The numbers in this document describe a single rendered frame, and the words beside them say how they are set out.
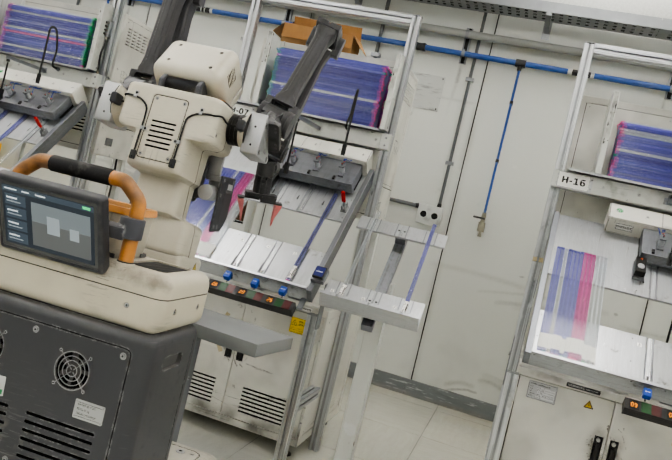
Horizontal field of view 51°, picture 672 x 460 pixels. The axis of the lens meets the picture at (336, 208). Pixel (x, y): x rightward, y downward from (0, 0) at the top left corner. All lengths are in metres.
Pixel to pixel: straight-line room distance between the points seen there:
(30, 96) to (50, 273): 2.07
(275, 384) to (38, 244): 1.55
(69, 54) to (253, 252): 1.49
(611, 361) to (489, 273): 1.98
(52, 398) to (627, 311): 3.42
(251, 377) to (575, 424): 1.26
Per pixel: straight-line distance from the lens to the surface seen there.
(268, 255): 2.65
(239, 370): 2.98
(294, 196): 2.88
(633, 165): 2.89
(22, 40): 3.83
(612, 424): 2.79
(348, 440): 2.66
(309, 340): 2.54
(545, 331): 2.48
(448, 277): 4.38
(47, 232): 1.58
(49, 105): 3.54
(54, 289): 1.61
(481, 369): 4.42
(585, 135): 3.08
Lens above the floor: 1.04
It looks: level
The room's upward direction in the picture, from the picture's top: 14 degrees clockwise
